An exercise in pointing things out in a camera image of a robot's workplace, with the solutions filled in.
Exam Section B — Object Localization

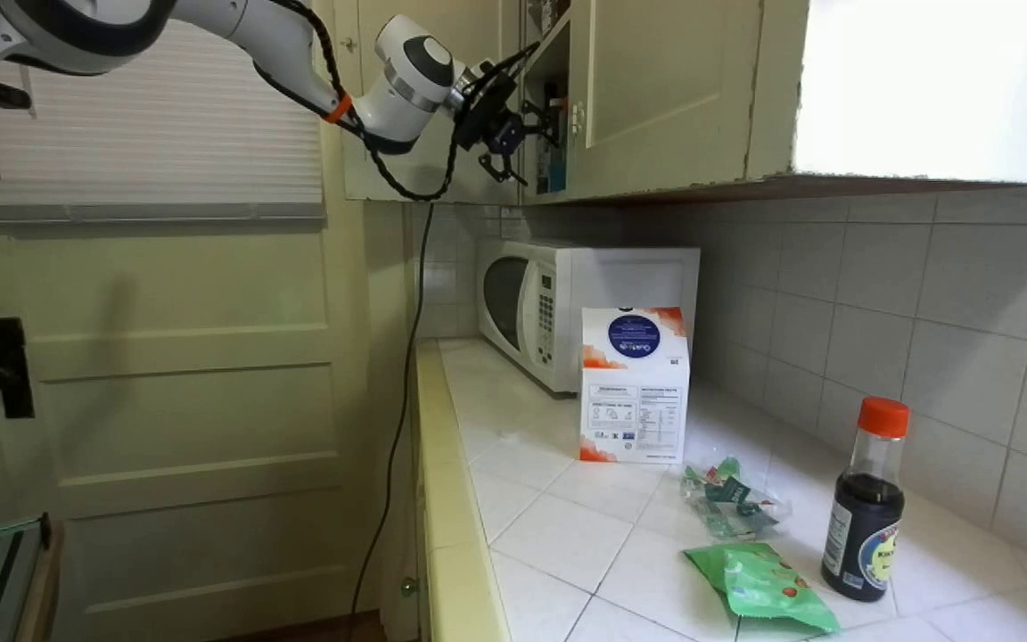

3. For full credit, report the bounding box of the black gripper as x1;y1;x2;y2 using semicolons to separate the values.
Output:
459;56;540;171

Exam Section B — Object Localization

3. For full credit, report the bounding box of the white box with orange corners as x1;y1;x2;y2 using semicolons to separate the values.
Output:
573;305;696;471

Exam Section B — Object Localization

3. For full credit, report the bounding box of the white microwave oven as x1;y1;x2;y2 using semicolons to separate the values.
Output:
475;238;705;401

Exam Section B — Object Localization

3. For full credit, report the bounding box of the white window blind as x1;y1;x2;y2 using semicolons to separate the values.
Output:
793;0;1027;188
0;16;328;232

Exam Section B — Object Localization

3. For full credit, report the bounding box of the cream panelled door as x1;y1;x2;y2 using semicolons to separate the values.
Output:
0;0;420;642

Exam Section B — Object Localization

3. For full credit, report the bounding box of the green snack packet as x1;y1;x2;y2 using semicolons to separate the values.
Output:
683;540;844;638

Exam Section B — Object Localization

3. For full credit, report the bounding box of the soy sauce bottle orange cap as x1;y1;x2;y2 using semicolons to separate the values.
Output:
816;391;916;607

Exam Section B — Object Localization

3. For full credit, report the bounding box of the cream wall cupboard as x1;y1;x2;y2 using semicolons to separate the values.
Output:
334;0;812;206

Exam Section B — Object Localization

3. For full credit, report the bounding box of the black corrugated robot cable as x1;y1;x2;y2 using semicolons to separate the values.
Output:
252;0;541;206

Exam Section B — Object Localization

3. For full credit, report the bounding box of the black microwave power cable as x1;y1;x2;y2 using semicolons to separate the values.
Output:
351;201;439;621

